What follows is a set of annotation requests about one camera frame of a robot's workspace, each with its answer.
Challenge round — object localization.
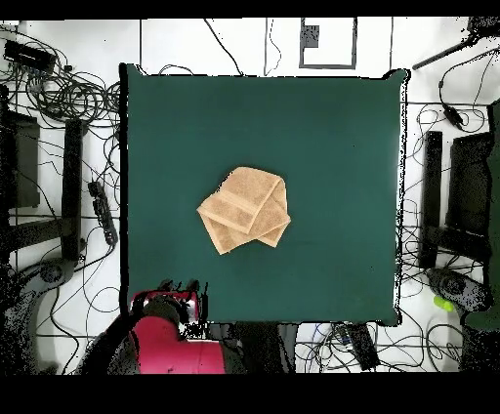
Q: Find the tan terry towel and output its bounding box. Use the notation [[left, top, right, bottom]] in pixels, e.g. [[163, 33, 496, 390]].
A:
[[195, 166, 292, 256]]

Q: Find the black power strip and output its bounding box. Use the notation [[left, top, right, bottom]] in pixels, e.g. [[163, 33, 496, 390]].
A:
[[341, 322, 380, 371], [87, 180, 119, 246]]

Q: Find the grey stand base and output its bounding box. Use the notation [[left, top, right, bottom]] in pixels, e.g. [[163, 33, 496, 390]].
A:
[[0, 257, 77, 375]]

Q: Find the dark green table cloth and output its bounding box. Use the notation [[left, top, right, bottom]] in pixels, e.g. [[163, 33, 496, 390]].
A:
[[118, 62, 411, 328]]

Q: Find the black square case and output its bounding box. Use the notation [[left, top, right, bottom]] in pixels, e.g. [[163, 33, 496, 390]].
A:
[[445, 131, 494, 236], [0, 110, 41, 209]]

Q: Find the yellow-green small object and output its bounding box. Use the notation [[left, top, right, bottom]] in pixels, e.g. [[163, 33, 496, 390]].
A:
[[433, 295, 457, 313]]

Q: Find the black tripod base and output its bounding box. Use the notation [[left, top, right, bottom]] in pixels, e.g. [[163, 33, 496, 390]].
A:
[[426, 267, 494, 313]]

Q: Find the black electronics box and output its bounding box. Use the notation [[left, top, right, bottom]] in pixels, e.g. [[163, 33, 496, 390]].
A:
[[2, 39, 59, 74]]

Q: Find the black power adapter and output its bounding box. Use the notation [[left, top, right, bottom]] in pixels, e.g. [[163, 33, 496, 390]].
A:
[[442, 105, 465, 131]]

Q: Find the black tripod pole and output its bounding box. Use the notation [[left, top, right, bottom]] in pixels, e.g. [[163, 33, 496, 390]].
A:
[[411, 16, 500, 71]]

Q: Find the black cable coil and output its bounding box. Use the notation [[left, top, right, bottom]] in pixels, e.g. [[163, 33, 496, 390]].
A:
[[36, 69, 121, 123]]

